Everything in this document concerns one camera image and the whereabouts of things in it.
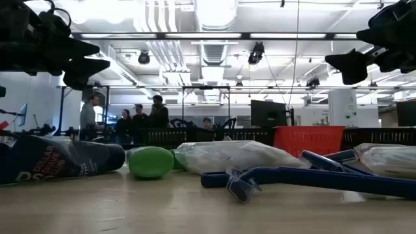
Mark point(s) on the small monitor on arm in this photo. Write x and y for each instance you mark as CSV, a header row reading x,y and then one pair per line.
x,y
23,114

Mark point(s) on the black ceiling camera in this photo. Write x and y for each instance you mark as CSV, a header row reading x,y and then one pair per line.
x,y
144,58
312,83
256,53

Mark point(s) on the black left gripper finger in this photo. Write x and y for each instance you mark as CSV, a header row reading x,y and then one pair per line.
x,y
81,49
84,71

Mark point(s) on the clear bag of cotton pads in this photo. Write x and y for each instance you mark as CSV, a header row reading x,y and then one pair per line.
x,y
227,156
390,159

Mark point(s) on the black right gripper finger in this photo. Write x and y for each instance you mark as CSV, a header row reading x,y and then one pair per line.
x,y
352,66
377,36

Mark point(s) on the black computer monitor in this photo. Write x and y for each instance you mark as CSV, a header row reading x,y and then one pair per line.
x,y
408,113
268,113

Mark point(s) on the red plastic basket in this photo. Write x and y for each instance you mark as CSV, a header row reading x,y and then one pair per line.
x,y
308,139

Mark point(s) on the background black robot arm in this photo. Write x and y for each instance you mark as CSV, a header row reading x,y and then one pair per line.
x,y
230,123
42,130
182,123

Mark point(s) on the silver ventilation duct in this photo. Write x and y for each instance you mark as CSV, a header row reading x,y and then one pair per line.
x,y
216,14

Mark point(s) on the dark Dollar Shave Club tube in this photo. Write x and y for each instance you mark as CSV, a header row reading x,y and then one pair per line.
x,y
48,162

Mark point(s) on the person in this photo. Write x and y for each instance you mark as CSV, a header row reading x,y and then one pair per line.
x,y
159,113
124,126
87,117
139,122
207,124

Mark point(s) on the white round column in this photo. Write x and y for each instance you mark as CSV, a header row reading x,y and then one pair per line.
x,y
343,107

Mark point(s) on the green plastic travel bottle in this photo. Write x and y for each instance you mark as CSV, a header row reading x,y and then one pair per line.
x,y
178,161
151,162

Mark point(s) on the black plastic basket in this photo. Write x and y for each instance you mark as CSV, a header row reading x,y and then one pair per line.
x,y
175,136
373,135
247,135

